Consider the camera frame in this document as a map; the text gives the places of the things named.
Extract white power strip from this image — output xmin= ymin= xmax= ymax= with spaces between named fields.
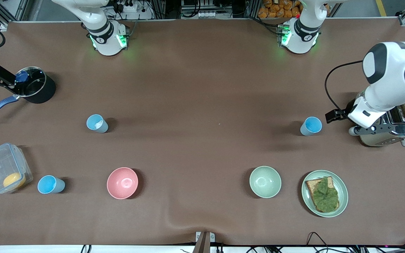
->
xmin=116 ymin=0 xmax=140 ymax=13

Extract aluminium frame rail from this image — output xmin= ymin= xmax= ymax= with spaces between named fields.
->
xmin=0 ymin=0 xmax=31 ymax=28

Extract green lettuce leaf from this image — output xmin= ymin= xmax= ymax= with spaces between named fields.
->
xmin=310 ymin=177 xmax=340 ymax=213

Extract brown table cover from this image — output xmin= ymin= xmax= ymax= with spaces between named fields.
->
xmin=0 ymin=19 xmax=405 ymax=246

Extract brown bread slice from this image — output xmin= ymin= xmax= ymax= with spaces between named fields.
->
xmin=305 ymin=176 xmax=340 ymax=213

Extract bag of orange buns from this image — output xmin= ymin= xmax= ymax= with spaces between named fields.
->
xmin=258 ymin=0 xmax=303 ymax=19

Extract glass lid blue knob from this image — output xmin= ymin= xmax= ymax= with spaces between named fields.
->
xmin=11 ymin=66 xmax=46 ymax=98

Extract black saucepan blue handle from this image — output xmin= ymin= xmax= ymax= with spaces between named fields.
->
xmin=0 ymin=66 xmax=57 ymax=121

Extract orange round food piece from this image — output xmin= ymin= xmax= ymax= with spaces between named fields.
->
xmin=3 ymin=172 xmax=26 ymax=189

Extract blue plastic cup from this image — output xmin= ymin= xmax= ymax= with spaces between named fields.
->
xmin=86 ymin=114 xmax=109 ymax=134
xmin=300 ymin=117 xmax=323 ymax=136
xmin=37 ymin=175 xmax=66 ymax=194

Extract grey camera stand bracket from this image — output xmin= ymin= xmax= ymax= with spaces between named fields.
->
xmin=195 ymin=231 xmax=216 ymax=253

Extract black cable loop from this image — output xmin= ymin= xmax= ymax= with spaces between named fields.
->
xmin=306 ymin=232 xmax=330 ymax=253

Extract pale green plate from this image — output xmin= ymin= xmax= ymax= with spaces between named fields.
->
xmin=301 ymin=170 xmax=349 ymax=218

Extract pink bowl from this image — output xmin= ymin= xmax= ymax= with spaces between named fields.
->
xmin=107 ymin=167 xmax=139 ymax=200

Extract beige chrome toaster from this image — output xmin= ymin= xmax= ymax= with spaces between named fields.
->
xmin=357 ymin=105 xmax=405 ymax=147

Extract pale green bowl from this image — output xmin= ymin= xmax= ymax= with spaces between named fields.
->
xmin=249 ymin=166 xmax=282 ymax=199

